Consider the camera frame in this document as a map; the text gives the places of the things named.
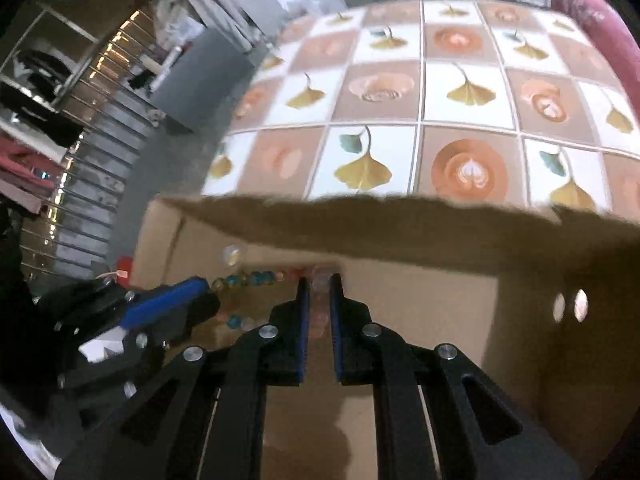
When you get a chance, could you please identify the multicolour bead bracelet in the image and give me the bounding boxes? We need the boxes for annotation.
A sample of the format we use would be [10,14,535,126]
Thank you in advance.
[211,268,306,331]

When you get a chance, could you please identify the brown cardboard box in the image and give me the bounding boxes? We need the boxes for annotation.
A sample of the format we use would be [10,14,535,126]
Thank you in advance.
[132,195,639,474]

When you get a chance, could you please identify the grey cabinet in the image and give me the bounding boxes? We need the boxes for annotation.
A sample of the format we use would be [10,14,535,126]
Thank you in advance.
[150,28,254,132]

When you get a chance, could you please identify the white plastic bag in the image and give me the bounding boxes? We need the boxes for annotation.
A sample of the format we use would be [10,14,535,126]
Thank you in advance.
[299,0,348,16]

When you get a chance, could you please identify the ginkgo patterned bed sheet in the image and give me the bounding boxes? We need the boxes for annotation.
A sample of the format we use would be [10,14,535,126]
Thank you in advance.
[202,0,639,220]

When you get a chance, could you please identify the pink floral blanket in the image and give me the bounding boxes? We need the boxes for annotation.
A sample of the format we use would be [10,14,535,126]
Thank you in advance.
[551,0,640,117]

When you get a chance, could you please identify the metal wire rack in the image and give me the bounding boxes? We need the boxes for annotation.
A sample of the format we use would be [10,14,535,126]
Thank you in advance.
[21,6,164,281]

